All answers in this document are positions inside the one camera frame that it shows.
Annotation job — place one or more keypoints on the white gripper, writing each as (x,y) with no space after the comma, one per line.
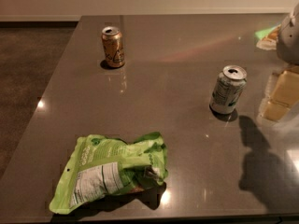
(290,41)

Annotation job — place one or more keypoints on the green rice chip bag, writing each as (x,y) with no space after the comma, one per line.
(100,166)

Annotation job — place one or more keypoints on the white green soda can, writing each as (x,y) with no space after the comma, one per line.
(230,83)

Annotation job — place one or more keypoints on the orange soda can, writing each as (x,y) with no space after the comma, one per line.
(113,47)

